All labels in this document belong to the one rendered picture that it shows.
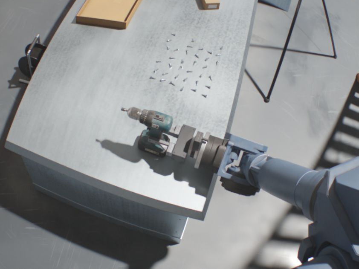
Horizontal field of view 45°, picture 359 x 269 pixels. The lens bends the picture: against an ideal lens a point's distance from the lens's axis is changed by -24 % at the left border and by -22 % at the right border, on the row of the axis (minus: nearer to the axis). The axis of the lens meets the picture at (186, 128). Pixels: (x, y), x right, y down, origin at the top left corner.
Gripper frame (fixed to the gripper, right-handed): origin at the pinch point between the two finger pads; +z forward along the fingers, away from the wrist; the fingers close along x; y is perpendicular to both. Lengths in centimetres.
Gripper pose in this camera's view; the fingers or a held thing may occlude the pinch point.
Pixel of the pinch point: (155, 134)
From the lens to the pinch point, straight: 207.5
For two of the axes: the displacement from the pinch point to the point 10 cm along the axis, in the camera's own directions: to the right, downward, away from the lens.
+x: 3.2, -8.2, 4.8
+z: -9.4, -3.2, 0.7
